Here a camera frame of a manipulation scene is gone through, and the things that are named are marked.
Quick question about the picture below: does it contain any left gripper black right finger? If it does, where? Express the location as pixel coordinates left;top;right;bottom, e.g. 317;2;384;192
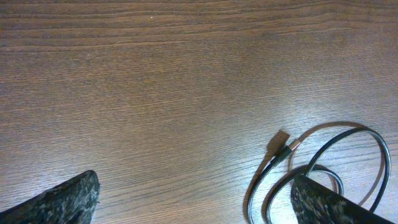
290;175;393;224

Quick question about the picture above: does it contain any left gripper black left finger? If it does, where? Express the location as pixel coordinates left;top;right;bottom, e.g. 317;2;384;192
1;170;100;224

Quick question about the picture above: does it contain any black usb cable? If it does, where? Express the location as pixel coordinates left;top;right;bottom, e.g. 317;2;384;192
247;126;392;224

